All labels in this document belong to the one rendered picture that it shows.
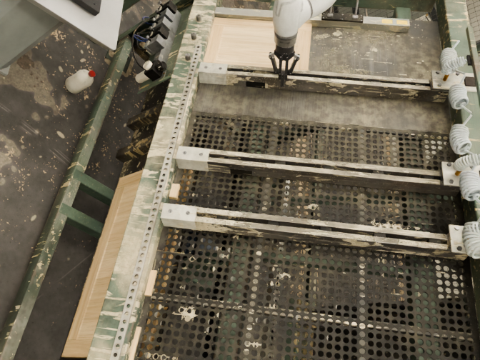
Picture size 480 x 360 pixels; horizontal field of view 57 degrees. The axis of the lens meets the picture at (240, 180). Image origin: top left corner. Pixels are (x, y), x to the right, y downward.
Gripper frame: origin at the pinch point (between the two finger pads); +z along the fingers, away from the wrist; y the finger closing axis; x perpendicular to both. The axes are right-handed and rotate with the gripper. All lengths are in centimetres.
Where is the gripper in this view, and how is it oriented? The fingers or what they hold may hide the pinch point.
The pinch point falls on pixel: (282, 78)
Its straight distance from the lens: 197.8
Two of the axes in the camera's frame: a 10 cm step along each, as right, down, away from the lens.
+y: 9.9, 1.0, -1.0
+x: 1.4, -8.4, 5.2
